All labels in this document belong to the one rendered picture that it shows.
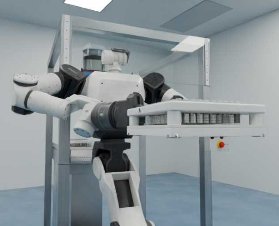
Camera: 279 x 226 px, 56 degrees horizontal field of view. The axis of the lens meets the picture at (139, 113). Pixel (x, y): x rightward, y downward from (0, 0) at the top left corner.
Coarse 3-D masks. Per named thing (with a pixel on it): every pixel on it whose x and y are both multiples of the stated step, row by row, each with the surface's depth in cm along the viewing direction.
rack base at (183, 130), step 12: (132, 132) 68; (144, 132) 61; (156, 132) 55; (168, 132) 50; (180, 132) 50; (192, 132) 51; (204, 132) 52; (216, 132) 53; (228, 132) 54; (240, 132) 56; (252, 132) 57; (264, 132) 58
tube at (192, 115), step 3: (192, 99) 56; (195, 99) 56; (192, 114) 56; (195, 114) 56; (192, 117) 56; (195, 117) 56; (192, 120) 56; (195, 120) 56; (192, 123) 56; (195, 123) 56
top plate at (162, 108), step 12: (144, 108) 61; (156, 108) 55; (168, 108) 50; (180, 108) 50; (192, 108) 51; (204, 108) 52; (216, 108) 54; (228, 108) 55; (240, 108) 56; (252, 108) 57; (264, 108) 59
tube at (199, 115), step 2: (196, 100) 57; (198, 100) 57; (200, 100) 57; (196, 114) 57; (198, 114) 57; (200, 114) 56; (202, 114) 57; (196, 116) 57; (198, 116) 57; (200, 116) 56; (202, 116) 57; (196, 118) 57; (198, 118) 57; (200, 118) 56; (202, 118) 57; (196, 120) 57; (198, 120) 57; (200, 120) 56; (202, 120) 57; (196, 122) 57; (198, 122) 56; (200, 122) 56; (202, 122) 57; (198, 124) 56; (200, 124) 56; (202, 124) 57
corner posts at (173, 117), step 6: (168, 114) 51; (174, 114) 50; (180, 114) 51; (252, 114) 59; (258, 114) 58; (132, 120) 70; (138, 120) 70; (168, 120) 51; (174, 120) 50; (180, 120) 51; (252, 120) 59; (258, 120) 58
